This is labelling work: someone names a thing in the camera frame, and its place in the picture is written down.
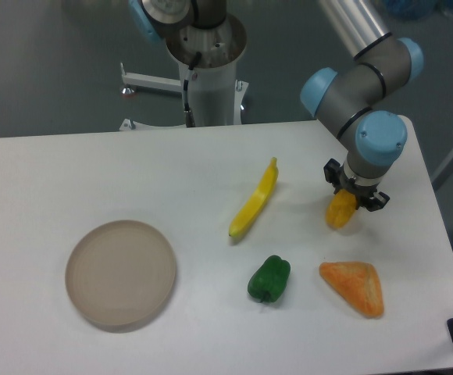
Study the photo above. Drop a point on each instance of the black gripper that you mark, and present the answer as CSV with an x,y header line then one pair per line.
x,y
342,177

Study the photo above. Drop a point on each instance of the yellow toy pepper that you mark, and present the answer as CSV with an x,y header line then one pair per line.
x,y
341,209

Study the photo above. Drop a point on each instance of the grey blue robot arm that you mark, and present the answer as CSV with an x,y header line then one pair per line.
x,y
342,103

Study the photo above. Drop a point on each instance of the green toy pepper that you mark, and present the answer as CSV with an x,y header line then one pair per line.
x,y
269,282

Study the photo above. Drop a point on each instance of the orange toy bread triangle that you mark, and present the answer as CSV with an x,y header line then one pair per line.
x,y
358,283

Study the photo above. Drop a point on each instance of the yellow toy banana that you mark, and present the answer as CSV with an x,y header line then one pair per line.
x,y
256,203

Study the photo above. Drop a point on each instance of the blue bag in background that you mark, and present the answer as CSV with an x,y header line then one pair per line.
x,y
416,10

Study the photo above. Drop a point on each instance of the beige round plate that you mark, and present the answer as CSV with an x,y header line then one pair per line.
x,y
121,274

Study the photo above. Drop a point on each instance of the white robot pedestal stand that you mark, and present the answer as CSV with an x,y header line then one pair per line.
x,y
207,62

